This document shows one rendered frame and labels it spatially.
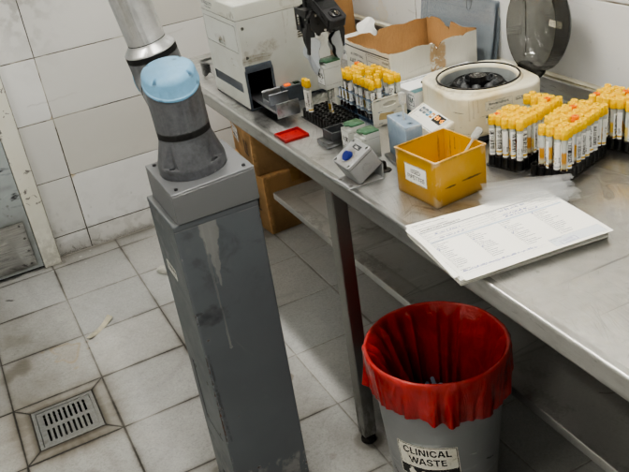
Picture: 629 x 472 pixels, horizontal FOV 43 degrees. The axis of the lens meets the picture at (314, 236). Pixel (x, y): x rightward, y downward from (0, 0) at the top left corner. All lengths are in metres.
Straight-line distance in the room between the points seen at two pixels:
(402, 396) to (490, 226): 0.54
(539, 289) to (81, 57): 2.51
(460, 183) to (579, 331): 0.49
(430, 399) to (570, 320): 0.64
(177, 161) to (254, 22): 0.65
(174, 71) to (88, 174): 1.97
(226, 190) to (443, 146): 0.48
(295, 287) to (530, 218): 1.67
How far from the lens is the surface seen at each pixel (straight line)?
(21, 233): 3.58
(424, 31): 2.44
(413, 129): 1.75
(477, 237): 1.46
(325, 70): 1.89
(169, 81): 1.65
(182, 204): 1.68
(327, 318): 2.85
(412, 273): 2.54
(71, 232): 3.69
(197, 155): 1.70
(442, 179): 1.58
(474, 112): 1.85
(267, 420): 2.05
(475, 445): 2.01
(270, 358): 1.95
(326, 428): 2.41
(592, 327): 1.26
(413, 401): 1.87
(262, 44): 2.25
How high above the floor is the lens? 1.61
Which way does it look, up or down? 28 degrees down
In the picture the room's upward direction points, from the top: 9 degrees counter-clockwise
